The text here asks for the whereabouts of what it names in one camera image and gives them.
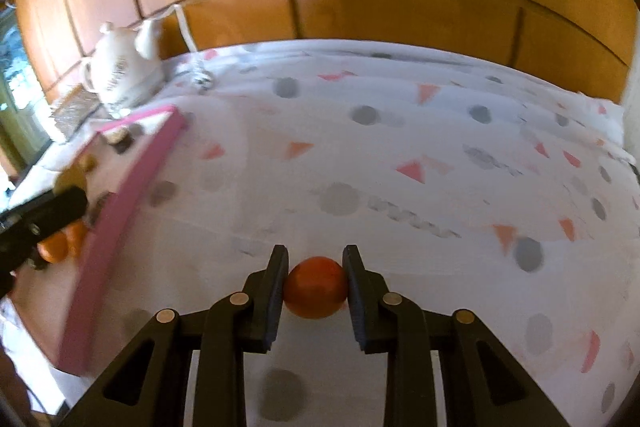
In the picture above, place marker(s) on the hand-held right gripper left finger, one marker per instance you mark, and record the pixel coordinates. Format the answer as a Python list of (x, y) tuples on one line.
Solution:
[(272, 302)]

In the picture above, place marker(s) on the white patterned tablecloth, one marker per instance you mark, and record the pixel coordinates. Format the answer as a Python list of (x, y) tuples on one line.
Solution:
[(400, 132)]

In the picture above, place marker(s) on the window with green frame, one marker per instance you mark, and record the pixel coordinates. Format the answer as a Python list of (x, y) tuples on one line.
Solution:
[(15, 72)]

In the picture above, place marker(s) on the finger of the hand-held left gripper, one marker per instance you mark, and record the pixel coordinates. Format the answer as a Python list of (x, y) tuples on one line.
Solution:
[(60, 209)]

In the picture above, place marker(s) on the orange with black stem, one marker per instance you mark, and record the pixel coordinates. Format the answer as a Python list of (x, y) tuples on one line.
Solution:
[(52, 249)]

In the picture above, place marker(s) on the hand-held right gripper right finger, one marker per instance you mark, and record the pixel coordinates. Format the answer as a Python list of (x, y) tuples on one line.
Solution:
[(357, 302)]

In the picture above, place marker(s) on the pink tray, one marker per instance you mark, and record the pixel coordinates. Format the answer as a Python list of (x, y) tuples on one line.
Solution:
[(125, 207)]

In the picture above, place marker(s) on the wooden panelled cabinet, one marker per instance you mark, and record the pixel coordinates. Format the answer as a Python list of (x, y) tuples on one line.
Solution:
[(400, 7)]

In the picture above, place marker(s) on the white ceramic electric kettle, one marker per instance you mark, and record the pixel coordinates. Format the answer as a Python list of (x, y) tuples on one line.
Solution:
[(120, 67)]

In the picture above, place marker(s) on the small brown kiwi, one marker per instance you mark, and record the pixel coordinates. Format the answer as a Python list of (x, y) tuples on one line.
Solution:
[(70, 177)]

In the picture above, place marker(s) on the red tomato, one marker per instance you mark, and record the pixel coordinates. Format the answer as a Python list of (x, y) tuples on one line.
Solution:
[(316, 288)]

